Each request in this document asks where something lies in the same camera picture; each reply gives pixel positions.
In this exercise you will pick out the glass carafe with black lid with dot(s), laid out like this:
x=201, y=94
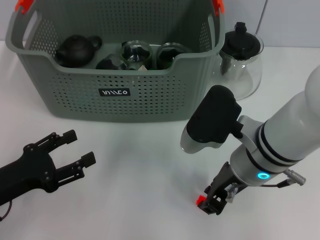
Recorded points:
x=241, y=42

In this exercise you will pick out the dark clay teapot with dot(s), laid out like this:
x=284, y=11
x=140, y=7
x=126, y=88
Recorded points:
x=75, y=51

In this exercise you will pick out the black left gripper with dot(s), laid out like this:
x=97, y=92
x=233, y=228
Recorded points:
x=27, y=175

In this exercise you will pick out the small orange-red toy brick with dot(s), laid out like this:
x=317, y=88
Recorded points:
x=200, y=199

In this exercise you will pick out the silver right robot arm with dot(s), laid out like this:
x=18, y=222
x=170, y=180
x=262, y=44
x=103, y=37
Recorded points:
x=287, y=130

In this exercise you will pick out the grey perforated storage basket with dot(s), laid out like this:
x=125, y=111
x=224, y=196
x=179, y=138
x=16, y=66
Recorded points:
x=125, y=107

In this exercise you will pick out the glass teacup with black sleeve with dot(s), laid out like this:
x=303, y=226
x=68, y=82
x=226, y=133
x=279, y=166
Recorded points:
x=110, y=62
x=136, y=55
x=170, y=56

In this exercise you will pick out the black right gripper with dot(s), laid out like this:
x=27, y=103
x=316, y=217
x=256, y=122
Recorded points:
x=223, y=180

